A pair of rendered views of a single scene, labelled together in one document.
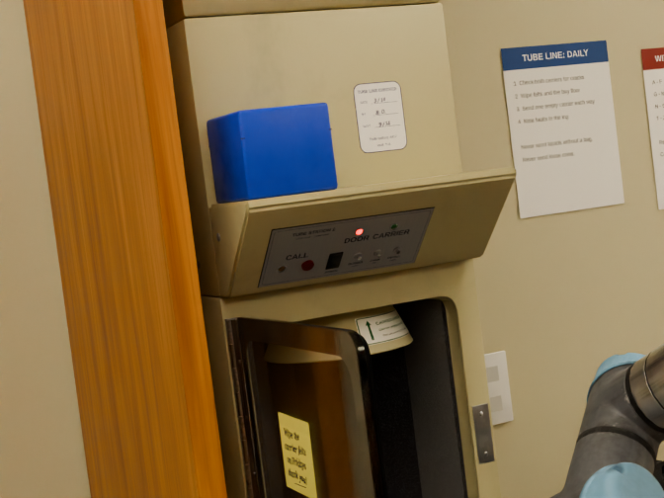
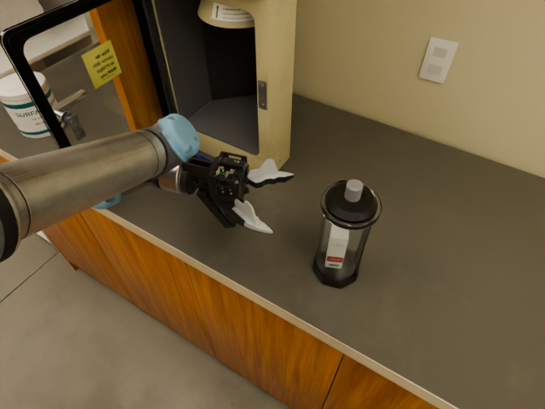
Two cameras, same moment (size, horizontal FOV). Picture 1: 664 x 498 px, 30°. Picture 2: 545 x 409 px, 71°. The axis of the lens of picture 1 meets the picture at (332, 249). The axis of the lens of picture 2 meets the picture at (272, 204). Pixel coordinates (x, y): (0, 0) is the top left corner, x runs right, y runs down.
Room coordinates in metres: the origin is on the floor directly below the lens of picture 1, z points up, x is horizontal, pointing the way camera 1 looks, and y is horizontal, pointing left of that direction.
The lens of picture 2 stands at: (1.07, -0.76, 1.67)
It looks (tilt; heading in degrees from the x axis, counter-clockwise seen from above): 49 degrees down; 56
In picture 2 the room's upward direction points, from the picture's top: straight up
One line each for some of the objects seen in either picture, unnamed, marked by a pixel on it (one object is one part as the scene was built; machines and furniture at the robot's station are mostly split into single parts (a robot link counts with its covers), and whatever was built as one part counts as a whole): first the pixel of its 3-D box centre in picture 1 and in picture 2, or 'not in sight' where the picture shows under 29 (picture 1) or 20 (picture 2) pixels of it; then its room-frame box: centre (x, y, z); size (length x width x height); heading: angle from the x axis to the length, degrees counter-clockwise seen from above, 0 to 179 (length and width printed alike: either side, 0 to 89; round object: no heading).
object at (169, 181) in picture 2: not in sight; (178, 172); (1.22, -0.21, 1.14); 0.08 x 0.05 x 0.08; 39
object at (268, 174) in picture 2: not in sight; (270, 170); (1.37, -0.31, 1.14); 0.09 x 0.03 x 0.06; 165
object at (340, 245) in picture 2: not in sight; (342, 236); (1.43, -0.47, 1.06); 0.11 x 0.11 x 0.21
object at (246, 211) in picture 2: not in sight; (251, 213); (1.28, -0.38, 1.14); 0.09 x 0.03 x 0.06; 93
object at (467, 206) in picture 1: (370, 231); not in sight; (1.34, -0.04, 1.46); 0.32 x 0.12 x 0.10; 115
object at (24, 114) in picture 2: not in sight; (32, 105); (1.01, 0.43, 1.02); 0.13 x 0.13 x 0.15
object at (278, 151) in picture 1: (271, 153); not in sight; (1.30, 0.05, 1.56); 0.10 x 0.10 x 0.09; 25
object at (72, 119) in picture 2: not in sight; (75, 127); (1.09, -0.01, 1.18); 0.02 x 0.02 x 0.06; 24
